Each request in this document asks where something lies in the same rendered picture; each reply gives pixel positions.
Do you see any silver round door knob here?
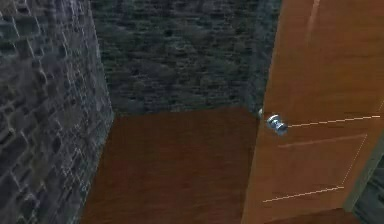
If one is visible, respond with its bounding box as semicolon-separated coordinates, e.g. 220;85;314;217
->
265;113;289;137

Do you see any orange wooden room door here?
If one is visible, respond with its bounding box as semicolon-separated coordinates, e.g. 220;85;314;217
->
240;0;384;224

